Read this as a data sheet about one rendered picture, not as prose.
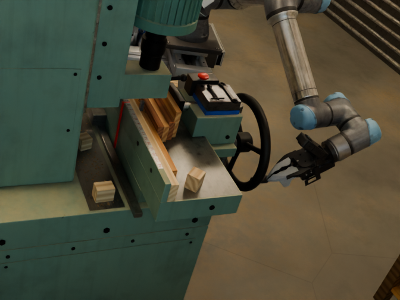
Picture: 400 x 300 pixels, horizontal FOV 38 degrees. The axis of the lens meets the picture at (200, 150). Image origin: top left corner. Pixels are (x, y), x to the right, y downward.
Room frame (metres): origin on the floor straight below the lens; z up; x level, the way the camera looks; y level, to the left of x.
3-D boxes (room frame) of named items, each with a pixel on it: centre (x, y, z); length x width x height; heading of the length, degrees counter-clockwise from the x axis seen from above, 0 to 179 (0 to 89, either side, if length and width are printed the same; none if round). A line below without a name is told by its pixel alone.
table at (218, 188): (1.31, 0.08, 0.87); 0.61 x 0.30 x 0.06; 32
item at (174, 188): (1.24, 0.19, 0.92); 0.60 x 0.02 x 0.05; 32
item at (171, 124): (1.29, 0.13, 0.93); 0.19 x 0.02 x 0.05; 32
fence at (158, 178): (1.23, 0.20, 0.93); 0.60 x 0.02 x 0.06; 32
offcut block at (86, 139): (1.21, 0.30, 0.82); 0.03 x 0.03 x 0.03; 50
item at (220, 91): (1.36, 0.01, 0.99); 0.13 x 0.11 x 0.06; 32
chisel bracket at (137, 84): (1.25, 0.19, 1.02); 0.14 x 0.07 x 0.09; 122
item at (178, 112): (1.32, 0.13, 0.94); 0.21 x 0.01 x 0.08; 32
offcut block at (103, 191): (1.04, 0.19, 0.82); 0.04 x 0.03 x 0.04; 126
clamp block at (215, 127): (1.35, 0.01, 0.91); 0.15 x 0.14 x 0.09; 32
